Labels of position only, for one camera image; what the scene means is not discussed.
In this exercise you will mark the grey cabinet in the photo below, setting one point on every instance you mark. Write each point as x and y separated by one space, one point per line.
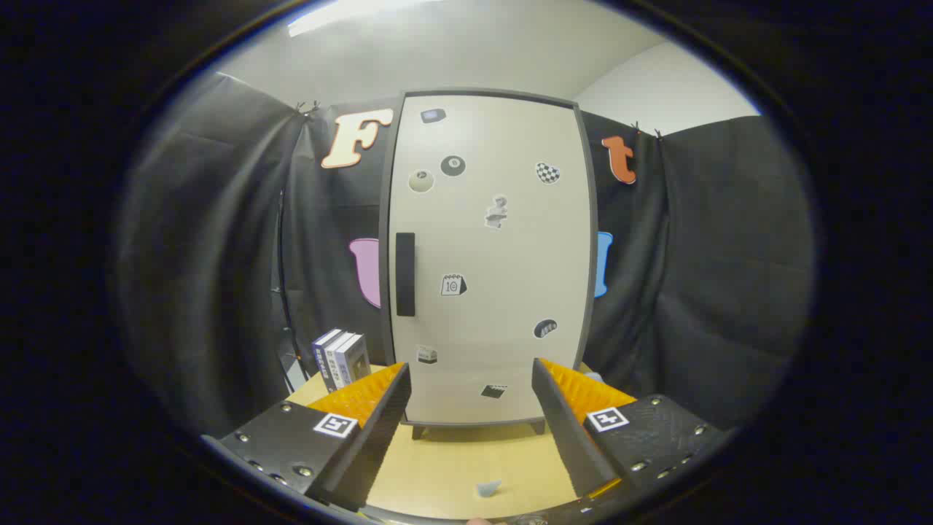
385 204

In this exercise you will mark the black backdrop cloth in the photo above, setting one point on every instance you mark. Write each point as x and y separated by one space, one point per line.
219 255

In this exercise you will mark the white and blue tube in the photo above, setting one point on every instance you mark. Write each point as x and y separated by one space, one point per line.
488 488

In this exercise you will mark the grey cover book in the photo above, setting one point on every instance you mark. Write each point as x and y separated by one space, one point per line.
356 359

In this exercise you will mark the dark blue book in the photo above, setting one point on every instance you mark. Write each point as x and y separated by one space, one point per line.
321 357

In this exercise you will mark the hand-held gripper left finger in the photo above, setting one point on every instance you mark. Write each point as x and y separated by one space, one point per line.
379 430

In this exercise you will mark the black backdrop stand pole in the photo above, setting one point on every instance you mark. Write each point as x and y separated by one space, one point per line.
280 251

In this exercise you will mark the white spine book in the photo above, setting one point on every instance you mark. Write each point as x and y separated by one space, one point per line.
337 361

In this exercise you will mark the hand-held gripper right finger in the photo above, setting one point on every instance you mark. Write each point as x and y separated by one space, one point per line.
565 430

